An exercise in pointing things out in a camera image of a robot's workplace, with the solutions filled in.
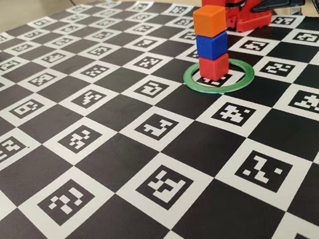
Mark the red cube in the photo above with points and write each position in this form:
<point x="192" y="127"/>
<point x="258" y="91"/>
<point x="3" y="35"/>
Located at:
<point x="213" y="68"/>

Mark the orange cube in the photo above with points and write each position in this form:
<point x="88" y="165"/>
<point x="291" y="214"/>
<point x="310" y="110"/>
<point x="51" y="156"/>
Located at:
<point x="209" y="20"/>

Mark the black white checkerboard marker mat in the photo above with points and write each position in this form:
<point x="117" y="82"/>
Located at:
<point x="117" y="162"/>

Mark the blue cube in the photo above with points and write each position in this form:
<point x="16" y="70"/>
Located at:
<point x="211" y="46"/>

